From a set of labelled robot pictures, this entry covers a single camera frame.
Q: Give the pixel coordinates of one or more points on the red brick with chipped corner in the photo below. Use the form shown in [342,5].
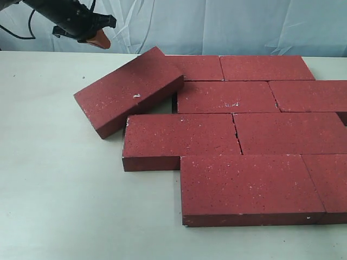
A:
[226,97]

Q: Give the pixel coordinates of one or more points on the red brick back row left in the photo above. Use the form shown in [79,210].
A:
[198,67]

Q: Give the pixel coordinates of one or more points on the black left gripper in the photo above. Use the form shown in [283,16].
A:
[85,26]

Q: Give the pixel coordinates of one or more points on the white backdrop curtain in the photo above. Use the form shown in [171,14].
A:
[306,28]

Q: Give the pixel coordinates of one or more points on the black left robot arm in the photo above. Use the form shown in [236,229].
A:
[49,9]

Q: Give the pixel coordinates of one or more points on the red brick back row right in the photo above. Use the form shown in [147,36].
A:
[264,68]

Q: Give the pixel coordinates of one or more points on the red brick second row right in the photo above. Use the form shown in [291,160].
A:
[311,96]

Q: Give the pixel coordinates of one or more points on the red brick third row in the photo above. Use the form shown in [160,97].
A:
[291,133]

